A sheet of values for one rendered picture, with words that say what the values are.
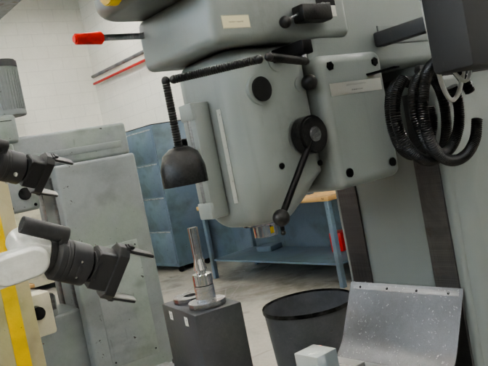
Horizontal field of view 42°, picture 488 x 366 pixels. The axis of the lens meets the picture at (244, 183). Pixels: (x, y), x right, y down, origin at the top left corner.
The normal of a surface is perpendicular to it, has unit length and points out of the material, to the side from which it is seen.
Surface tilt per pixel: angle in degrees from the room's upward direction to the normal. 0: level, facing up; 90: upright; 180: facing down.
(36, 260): 109
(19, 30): 90
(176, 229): 90
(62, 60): 90
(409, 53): 90
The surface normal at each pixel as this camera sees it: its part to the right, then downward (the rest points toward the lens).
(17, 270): 0.48, 0.28
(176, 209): 0.61, -0.07
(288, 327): -0.51, 0.21
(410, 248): -0.77, 0.18
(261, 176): 0.18, 0.02
